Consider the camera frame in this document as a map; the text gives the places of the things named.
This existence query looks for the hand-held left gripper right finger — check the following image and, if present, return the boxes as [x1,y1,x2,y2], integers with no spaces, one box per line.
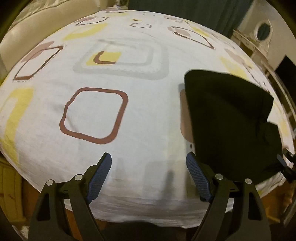
[186,152,271,241]

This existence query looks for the teal curtain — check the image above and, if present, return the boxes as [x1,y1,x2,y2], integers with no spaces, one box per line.
[128,0,253,39]

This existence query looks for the black pants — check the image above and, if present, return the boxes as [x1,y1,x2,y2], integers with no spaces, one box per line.
[184,69,285,181]

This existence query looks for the bed with patterned sheet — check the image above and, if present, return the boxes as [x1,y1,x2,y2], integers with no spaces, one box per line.
[0,9,296,230]

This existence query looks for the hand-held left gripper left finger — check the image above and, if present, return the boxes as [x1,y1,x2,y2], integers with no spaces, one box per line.
[28,152,113,241]

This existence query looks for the white television stand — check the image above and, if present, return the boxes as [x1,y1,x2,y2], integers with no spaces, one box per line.
[266,67,296,139]

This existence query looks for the oval white-framed mirror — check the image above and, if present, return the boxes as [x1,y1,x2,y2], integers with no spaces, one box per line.
[253,19,273,43]

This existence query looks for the cream padded bed frame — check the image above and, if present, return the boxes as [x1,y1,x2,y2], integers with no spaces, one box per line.
[0,155,30,227]

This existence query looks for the white dressing table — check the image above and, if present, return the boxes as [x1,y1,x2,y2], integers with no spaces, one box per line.
[231,29,287,77]

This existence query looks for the black television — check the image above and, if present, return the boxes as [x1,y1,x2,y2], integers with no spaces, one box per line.
[274,55,296,93]

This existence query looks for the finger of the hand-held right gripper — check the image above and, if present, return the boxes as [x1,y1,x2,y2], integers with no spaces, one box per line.
[276,148,296,183]

